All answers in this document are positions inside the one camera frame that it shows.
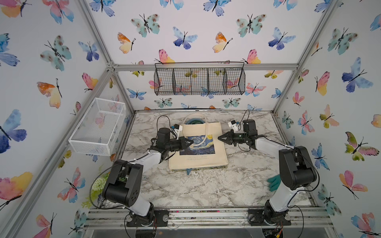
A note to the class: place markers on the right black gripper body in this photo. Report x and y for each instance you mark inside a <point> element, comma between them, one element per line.
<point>240,138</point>

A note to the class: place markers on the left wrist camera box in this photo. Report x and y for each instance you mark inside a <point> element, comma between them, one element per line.
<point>177,129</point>

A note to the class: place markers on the potted plant orange flowers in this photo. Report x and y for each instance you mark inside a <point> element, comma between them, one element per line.
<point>95,192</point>

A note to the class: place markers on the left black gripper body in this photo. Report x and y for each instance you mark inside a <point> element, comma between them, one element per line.
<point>175,146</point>

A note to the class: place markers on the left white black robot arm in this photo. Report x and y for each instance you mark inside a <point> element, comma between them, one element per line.
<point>124,181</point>

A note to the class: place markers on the white mesh wall basket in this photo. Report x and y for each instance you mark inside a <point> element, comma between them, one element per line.
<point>97,131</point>

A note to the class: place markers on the black wire wall basket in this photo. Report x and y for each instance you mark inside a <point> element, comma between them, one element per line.
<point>209,78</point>

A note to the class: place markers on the green rubber glove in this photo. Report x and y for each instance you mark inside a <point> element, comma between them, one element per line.
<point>274,183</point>

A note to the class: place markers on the cream bag green handles floral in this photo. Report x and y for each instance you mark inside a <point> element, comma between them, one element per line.
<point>195,121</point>

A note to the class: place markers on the cream bag blue floral pattern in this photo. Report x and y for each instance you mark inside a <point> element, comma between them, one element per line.
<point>188,170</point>

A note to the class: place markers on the aluminium front rail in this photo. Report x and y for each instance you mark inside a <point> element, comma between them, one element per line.
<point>202,218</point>

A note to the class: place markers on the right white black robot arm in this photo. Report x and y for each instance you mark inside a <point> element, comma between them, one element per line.
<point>296,170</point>

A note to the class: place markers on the cream bag starry night print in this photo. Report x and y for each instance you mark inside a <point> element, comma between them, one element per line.
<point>206,152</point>

